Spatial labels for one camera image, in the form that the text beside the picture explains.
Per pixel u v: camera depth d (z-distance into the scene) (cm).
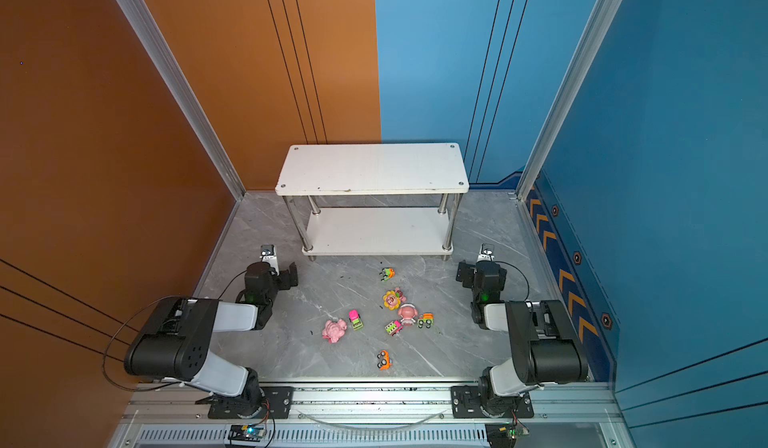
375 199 119
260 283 74
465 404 73
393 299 89
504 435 70
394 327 83
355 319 85
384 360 77
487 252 80
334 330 81
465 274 87
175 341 45
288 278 87
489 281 71
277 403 73
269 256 83
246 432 71
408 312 87
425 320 85
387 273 94
